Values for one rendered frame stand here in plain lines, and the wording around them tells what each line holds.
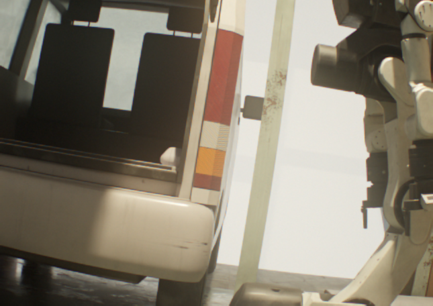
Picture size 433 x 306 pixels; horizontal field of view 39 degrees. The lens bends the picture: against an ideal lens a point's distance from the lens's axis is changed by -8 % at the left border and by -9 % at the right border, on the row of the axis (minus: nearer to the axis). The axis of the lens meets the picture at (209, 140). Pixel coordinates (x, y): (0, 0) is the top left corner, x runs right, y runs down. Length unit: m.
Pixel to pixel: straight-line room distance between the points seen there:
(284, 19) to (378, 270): 2.06
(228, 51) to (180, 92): 1.88
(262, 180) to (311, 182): 2.46
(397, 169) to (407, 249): 0.21
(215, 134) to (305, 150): 3.83
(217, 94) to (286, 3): 1.57
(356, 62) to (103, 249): 0.91
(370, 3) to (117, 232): 0.98
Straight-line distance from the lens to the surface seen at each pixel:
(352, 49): 1.69
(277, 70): 3.43
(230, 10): 2.13
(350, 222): 5.85
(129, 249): 1.94
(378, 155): 1.93
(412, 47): 1.54
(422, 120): 1.49
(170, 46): 3.98
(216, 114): 2.02
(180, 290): 2.12
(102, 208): 1.94
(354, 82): 1.70
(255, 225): 3.36
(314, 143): 5.82
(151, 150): 3.88
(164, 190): 2.08
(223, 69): 2.05
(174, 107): 3.93
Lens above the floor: 0.56
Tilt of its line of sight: 5 degrees up
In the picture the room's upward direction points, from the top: 9 degrees clockwise
